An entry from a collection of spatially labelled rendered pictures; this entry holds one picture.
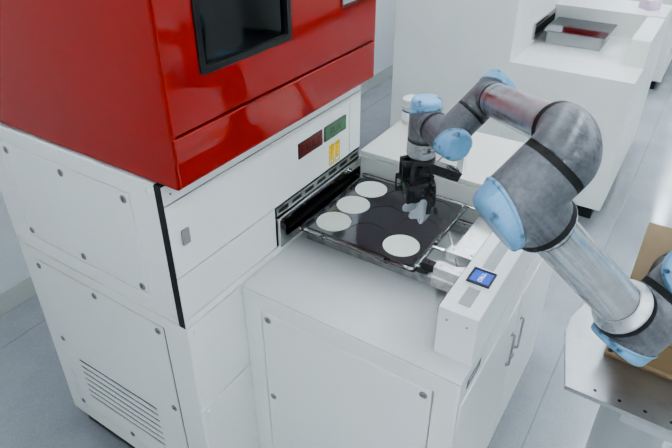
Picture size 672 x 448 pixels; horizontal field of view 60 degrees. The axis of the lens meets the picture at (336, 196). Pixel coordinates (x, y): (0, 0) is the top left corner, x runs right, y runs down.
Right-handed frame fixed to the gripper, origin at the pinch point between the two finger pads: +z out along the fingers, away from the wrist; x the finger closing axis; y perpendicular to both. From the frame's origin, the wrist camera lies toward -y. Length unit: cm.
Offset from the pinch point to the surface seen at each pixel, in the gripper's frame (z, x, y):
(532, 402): 98, 4, -54
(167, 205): -21, 1, 64
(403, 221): 7.7, -10.1, 0.2
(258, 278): 14.8, -9.4, 43.8
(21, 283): 90, -130, 130
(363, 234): 7.4, -8.2, 13.5
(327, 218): 7.6, -19.3, 20.1
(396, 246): 7.2, 0.2, 7.5
